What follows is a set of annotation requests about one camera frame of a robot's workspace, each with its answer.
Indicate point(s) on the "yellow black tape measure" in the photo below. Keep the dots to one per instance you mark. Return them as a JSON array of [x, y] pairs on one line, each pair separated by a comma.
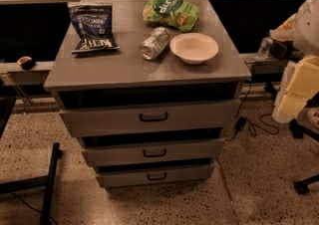
[[26, 62]]

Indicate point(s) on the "grey drawer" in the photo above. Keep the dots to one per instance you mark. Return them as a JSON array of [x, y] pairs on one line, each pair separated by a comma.
[[126, 154], [148, 118], [155, 176]]

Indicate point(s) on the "clear water bottle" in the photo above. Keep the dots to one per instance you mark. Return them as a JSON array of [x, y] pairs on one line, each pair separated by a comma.
[[264, 49]]

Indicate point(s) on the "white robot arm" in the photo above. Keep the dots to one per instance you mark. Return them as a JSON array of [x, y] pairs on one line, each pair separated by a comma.
[[302, 29]]

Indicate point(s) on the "black tripod stand right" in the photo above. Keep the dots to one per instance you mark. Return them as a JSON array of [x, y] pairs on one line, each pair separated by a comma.
[[298, 130]]

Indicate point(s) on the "grey top drawer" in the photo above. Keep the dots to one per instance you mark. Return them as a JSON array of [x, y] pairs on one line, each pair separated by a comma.
[[148, 118]]

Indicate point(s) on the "small black box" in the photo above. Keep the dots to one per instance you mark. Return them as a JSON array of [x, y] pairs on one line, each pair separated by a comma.
[[281, 50]]

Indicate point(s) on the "white red shoe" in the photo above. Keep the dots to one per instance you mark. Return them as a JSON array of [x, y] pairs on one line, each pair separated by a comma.
[[313, 117]]

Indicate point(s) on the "grey bottom drawer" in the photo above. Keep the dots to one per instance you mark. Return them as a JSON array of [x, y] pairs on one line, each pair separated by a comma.
[[155, 176]]

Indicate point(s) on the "white bowl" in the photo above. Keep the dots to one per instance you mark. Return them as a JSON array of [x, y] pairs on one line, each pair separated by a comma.
[[194, 48]]

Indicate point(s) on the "blue chip bag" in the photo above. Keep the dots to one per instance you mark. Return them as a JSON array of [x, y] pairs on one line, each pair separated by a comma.
[[93, 24]]

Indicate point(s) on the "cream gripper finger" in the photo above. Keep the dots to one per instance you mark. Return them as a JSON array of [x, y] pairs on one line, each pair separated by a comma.
[[305, 80], [292, 105]]

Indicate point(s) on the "silver soda can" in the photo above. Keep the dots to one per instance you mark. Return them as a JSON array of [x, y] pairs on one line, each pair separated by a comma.
[[154, 44]]

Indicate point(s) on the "black stand left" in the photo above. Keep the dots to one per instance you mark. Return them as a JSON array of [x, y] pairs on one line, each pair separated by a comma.
[[46, 181]]

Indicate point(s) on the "grey drawer cabinet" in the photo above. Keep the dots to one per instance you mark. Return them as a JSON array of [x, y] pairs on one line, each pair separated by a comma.
[[123, 78]]

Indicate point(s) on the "green snack bag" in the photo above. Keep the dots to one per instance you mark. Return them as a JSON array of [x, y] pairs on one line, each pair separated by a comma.
[[179, 14]]

